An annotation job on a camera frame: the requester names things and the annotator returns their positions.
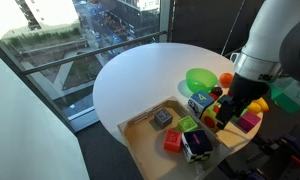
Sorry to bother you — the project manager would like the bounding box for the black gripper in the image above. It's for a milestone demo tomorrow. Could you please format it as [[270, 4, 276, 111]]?
[[215, 72, 271, 130]]

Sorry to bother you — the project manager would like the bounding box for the zebra picture soft block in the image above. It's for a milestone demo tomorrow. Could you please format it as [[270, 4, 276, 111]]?
[[181, 129, 214, 164]]

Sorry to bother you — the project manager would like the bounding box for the green small block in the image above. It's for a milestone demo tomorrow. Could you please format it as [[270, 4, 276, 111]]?
[[230, 108, 249, 124]]

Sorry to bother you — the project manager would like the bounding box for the blue small block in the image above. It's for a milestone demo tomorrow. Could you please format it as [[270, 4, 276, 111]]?
[[217, 94, 233, 105]]

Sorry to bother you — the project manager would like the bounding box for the magenta small block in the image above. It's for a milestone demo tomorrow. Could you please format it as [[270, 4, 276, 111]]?
[[235, 110, 262, 134]]

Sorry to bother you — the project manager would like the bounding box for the yellow-green picture soft block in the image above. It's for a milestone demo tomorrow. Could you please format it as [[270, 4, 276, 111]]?
[[200, 103, 224, 133]]

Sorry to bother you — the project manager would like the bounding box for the blue number four soft block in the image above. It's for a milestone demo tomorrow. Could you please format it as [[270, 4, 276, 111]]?
[[187, 89, 215, 119]]

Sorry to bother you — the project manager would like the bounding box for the lime green block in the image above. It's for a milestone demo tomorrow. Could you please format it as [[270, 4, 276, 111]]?
[[176, 115, 199, 133]]

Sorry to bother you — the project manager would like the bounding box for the orange-red block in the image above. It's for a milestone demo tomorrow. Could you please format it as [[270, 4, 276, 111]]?
[[163, 129, 184, 154]]

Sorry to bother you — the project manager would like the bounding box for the grey block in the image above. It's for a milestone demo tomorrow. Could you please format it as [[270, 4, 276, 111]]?
[[153, 107, 174, 129]]

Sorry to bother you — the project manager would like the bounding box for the wooden tray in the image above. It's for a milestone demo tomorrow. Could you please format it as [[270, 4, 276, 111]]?
[[117, 95, 233, 180]]

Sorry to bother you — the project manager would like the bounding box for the dark purple plum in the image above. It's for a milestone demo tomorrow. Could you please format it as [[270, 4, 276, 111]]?
[[210, 86, 224, 98]]

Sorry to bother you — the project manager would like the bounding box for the orange fruit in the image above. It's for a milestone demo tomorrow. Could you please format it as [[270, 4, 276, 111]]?
[[218, 72, 234, 89]]

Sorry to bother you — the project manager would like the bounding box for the yellow banana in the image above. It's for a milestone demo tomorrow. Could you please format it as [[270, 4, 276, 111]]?
[[253, 96, 270, 113]]

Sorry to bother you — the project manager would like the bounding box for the green plastic bowl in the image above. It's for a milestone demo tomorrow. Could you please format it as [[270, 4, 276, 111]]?
[[185, 67, 219, 94]]

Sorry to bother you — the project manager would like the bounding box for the teal green box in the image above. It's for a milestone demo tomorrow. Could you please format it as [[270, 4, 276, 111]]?
[[269, 77, 300, 114]]

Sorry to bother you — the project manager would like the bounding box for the black orange bar clamp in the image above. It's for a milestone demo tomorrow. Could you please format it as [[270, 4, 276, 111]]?
[[256, 133, 300, 168]]

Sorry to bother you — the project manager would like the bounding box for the grey window mullion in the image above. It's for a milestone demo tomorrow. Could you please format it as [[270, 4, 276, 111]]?
[[158, 0, 175, 44]]

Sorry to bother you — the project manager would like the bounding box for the grey window railing bar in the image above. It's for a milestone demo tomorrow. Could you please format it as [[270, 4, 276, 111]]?
[[21, 30, 168, 76]]

